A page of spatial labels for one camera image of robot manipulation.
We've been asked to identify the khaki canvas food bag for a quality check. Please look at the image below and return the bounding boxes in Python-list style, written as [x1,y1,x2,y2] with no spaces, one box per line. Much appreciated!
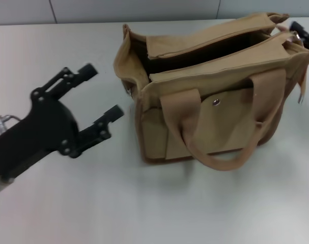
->
[112,11,309,172]

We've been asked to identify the left gripper silver cable plug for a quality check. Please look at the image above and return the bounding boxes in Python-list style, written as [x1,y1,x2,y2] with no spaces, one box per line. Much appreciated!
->
[0,114,24,131]

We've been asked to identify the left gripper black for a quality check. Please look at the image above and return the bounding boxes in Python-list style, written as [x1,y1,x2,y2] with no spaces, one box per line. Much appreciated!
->
[0,63,125,180]

